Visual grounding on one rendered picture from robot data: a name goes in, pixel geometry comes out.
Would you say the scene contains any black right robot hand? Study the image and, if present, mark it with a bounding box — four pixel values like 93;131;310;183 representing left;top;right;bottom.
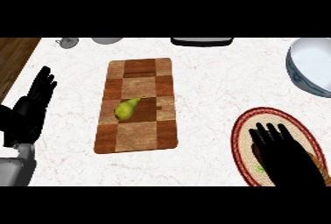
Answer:
246;122;326;187

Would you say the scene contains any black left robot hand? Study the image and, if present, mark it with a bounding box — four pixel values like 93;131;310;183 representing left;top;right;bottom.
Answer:
0;66;59;148

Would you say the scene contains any oval red-rimmed woven placemat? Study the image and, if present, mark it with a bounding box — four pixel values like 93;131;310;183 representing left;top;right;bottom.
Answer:
230;107;331;187

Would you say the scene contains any white bowl with blue pattern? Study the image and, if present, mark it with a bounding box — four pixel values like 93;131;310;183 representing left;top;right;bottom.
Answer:
283;38;331;99

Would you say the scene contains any green pear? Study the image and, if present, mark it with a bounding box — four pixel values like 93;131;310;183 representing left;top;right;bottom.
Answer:
112;95;146;123

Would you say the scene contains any small grey cup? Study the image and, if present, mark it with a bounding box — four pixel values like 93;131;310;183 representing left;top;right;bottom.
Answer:
54;38;79;50

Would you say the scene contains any checkered wooden cutting board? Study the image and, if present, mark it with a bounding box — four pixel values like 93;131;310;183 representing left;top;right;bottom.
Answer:
93;57;180;155

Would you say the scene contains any grey round dish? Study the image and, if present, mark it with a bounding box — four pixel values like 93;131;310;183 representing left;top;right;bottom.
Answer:
90;38;125;46

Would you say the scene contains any black and white appliance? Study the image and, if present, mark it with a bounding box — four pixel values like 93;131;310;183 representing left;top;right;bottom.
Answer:
169;38;234;47

